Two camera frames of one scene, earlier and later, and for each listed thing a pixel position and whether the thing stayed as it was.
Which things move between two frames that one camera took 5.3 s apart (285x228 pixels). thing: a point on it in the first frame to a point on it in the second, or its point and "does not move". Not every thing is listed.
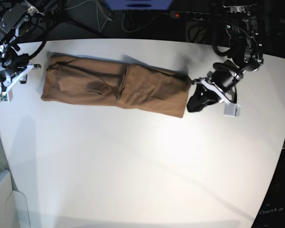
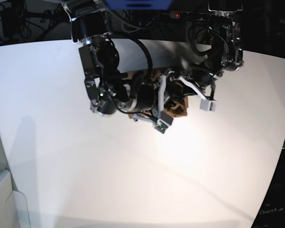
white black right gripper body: (222, 83) to (202, 81)
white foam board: (8, 207) does not move
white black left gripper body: (4, 74) to (146, 97)
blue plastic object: (138, 4) does not move
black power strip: (192, 15) does not move
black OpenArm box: (277, 209) does not move
